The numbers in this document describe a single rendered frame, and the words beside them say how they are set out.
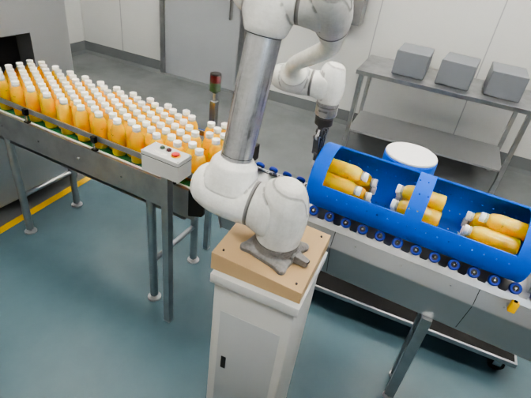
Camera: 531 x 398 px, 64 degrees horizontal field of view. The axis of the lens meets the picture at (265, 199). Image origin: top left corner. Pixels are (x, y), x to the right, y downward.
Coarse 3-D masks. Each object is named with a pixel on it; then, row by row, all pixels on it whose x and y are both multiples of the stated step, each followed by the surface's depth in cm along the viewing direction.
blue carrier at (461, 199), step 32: (320, 160) 173; (352, 160) 191; (384, 160) 177; (320, 192) 174; (384, 192) 190; (416, 192) 161; (448, 192) 177; (480, 192) 164; (384, 224) 168; (416, 224) 161; (448, 224) 181; (448, 256) 166; (480, 256) 155; (512, 256) 149
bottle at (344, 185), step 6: (330, 174) 178; (324, 180) 178; (330, 180) 177; (336, 180) 176; (342, 180) 176; (348, 180) 176; (330, 186) 177; (336, 186) 176; (342, 186) 175; (348, 186) 174; (354, 186) 175; (342, 192) 176; (348, 192) 175; (354, 192) 175
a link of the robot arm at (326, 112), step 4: (316, 104) 168; (320, 104) 165; (316, 108) 168; (320, 108) 166; (324, 108) 165; (328, 108) 165; (332, 108) 165; (336, 108) 166; (316, 112) 168; (320, 112) 167; (324, 112) 166; (328, 112) 166; (332, 112) 166; (336, 112) 168; (320, 116) 168; (324, 116) 167; (328, 116) 167; (332, 116) 167
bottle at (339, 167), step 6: (336, 162) 179; (342, 162) 179; (330, 168) 179; (336, 168) 178; (342, 168) 177; (348, 168) 177; (354, 168) 176; (360, 168) 178; (336, 174) 180; (342, 174) 178; (348, 174) 176; (354, 174) 176; (360, 174) 176; (354, 180) 178; (360, 180) 177
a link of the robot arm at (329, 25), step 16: (304, 0) 105; (320, 0) 102; (336, 0) 101; (352, 0) 107; (304, 16) 107; (320, 16) 106; (336, 16) 105; (352, 16) 111; (320, 32) 114; (336, 32) 112
